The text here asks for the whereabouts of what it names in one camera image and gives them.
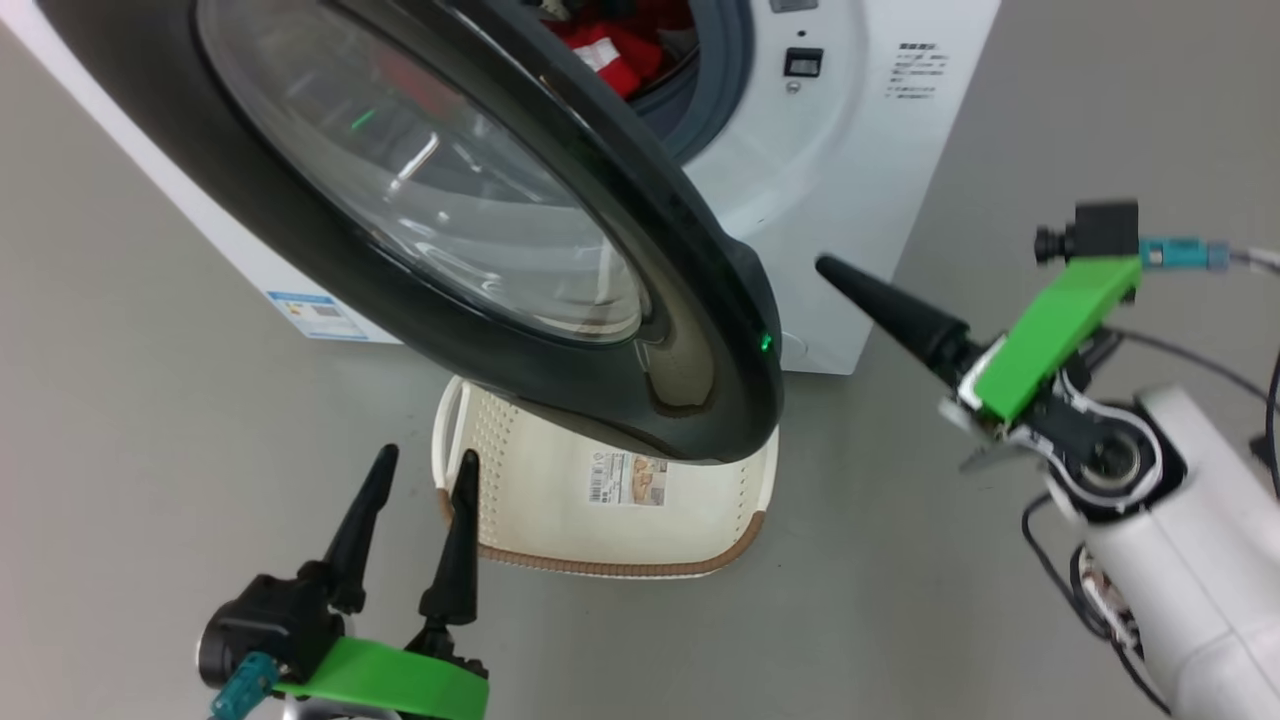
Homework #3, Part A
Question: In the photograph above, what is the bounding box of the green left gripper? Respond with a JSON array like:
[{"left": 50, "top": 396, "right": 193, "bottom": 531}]
[{"left": 275, "top": 445, "right": 491, "bottom": 720}]

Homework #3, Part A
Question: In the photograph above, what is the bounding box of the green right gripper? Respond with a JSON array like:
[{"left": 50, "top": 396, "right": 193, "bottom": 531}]
[{"left": 815, "top": 255, "right": 1143, "bottom": 471}]

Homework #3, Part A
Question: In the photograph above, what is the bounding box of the black glass washing machine door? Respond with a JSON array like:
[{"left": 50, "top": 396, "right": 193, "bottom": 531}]
[{"left": 35, "top": 0, "right": 784, "bottom": 466}]

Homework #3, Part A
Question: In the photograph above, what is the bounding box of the red and white printed shirt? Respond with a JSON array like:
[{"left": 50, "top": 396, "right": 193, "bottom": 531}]
[{"left": 545, "top": 0, "right": 698, "bottom": 101}]

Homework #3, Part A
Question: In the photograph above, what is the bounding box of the white front-load washing machine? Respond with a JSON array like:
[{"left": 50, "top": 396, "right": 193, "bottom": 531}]
[{"left": 0, "top": 0, "right": 1001, "bottom": 376}]

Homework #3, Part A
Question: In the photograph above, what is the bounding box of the cream plastic laundry basket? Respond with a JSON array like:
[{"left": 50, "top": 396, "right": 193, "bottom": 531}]
[{"left": 432, "top": 375, "right": 780, "bottom": 579}]

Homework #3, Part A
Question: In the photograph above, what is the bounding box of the barcode sticker with picture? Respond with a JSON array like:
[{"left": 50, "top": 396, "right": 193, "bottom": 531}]
[{"left": 588, "top": 450, "right": 669, "bottom": 507}]

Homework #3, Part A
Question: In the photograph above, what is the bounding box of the blue energy label sticker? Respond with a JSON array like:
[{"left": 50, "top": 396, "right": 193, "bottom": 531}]
[{"left": 267, "top": 290, "right": 368, "bottom": 342}]

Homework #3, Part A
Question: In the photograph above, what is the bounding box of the teal left camera connector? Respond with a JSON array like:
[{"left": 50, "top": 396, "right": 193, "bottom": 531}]
[{"left": 208, "top": 652, "right": 279, "bottom": 720}]

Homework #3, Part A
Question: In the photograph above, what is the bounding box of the teal camera connector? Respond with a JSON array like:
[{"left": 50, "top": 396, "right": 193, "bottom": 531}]
[
  {"left": 1140, "top": 237, "right": 1229, "bottom": 273},
  {"left": 208, "top": 652, "right": 279, "bottom": 720}
]

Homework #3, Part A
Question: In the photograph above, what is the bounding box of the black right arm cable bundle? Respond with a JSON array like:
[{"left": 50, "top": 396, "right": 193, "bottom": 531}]
[{"left": 1020, "top": 490, "right": 1171, "bottom": 716}]

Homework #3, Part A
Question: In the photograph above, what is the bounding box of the teal right camera connector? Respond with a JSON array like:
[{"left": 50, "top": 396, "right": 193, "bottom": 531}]
[{"left": 1140, "top": 237, "right": 1229, "bottom": 273}]

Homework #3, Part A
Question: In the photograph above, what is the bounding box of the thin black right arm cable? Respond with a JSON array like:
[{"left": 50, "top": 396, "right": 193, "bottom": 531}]
[{"left": 1100, "top": 328, "right": 1280, "bottom": 406}]

